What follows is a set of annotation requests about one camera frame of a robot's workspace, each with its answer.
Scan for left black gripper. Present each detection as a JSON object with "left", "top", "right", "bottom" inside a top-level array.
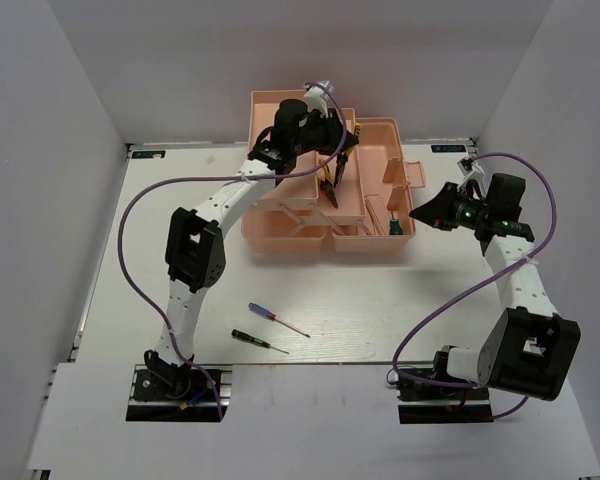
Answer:
[{"left": 292, "top": 107, "right": 359, "bottom": 156}]

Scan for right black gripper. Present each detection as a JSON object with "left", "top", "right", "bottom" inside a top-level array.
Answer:
[{"left": 410, "top": 182, "right": 492, "bottom": 231}]

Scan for yellow pliers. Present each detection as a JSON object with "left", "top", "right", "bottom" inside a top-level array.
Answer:
[
  {"left": 333, "top": 122, "right": 361, "bottom": 187},
  {"left": 317, "top": 162, "right": 339, "bottom": 208}
]

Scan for green orange screwdriver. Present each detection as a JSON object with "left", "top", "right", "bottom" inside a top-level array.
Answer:
[{"left": 389, "top": 218, "right": 403, "bottom": 236}]

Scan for pink plastic toolbox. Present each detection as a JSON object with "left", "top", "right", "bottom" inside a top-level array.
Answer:
[{"left": 241, "top": 108, "right": 426, "bottom": 255}]

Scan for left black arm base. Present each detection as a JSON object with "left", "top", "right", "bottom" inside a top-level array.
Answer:
[{"left": 126, "top": 350, "right": 232, "bottom": 423}]

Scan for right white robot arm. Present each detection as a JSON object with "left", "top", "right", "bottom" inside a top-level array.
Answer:
[{"left": 409, "top": 174, "right": 581, "bottom": 401}]

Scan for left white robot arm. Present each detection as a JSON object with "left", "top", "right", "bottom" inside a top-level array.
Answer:
[{"left": 144, "top": 99, "right": 356, "bottom": 399}]

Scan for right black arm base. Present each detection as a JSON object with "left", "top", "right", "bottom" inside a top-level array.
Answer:
[{"left": 386, "top": 346, "right": 494, "bottom": 425}]

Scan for left blue table label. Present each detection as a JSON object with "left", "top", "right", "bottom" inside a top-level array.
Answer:
[{"left": 131, "top": 150, "right": 166, "bottom": 159}]

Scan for black precision screwdriver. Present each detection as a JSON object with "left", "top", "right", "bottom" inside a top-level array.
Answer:
[{"left": 231, "top": 329, "right": 289, "bottom": 355}]

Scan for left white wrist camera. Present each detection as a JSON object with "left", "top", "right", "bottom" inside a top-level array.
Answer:
[{"left": 303, "top": 80, "right": 334, "bottom": 118}]

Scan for blue handled screwdriver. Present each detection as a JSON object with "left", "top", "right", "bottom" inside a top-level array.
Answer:
[{"left": 248, "top": 302, "right": 310, "bottom": 338}]

